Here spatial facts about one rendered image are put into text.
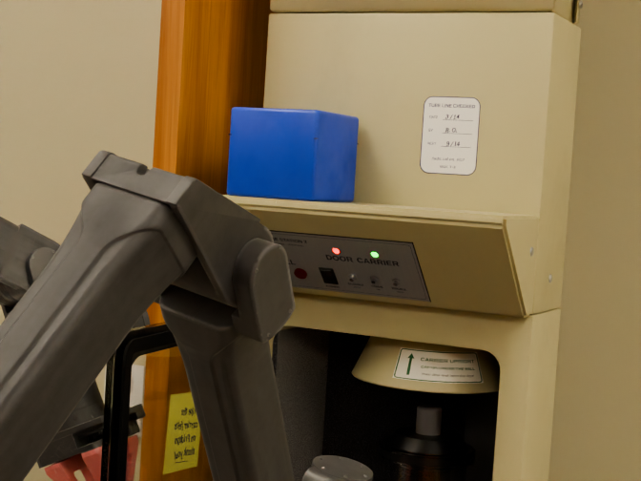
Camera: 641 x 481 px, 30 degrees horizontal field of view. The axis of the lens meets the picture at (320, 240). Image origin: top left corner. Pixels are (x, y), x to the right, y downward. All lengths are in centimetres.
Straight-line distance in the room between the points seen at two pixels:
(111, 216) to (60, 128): 131
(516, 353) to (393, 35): 35
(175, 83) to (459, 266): 36
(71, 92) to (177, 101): 75
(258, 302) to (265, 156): 44
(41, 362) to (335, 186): 60
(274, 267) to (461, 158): 48
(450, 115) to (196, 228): 56
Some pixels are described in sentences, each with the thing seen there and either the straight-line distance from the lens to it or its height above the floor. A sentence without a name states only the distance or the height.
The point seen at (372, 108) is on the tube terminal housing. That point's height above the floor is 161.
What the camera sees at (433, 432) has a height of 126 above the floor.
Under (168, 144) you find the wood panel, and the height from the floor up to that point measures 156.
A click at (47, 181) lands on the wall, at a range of 204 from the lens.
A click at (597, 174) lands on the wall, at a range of 163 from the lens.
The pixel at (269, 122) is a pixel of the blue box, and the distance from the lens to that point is 120.
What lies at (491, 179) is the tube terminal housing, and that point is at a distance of 122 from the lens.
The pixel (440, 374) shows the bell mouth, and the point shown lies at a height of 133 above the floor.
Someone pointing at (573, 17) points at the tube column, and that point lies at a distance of 133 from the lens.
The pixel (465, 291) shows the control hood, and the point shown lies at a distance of 118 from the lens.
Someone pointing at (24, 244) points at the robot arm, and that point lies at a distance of 116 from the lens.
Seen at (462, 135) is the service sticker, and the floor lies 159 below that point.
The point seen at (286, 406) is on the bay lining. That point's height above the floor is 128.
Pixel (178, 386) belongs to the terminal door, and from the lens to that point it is 116.
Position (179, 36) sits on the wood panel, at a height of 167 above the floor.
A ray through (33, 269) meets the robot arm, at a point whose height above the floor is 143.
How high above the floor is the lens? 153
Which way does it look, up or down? 3 degrees down
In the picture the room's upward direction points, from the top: 4 degrees clockwise
